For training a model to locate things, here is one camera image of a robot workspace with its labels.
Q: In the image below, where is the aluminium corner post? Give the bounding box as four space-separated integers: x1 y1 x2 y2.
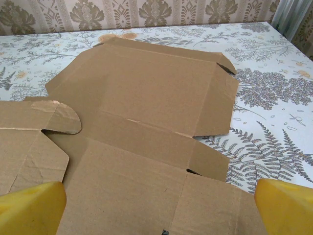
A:
270 0 311 42

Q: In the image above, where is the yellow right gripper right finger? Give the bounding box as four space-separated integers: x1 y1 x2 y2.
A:
253 178 313 235

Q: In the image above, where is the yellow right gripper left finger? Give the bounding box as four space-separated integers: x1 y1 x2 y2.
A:
0 181 67 235

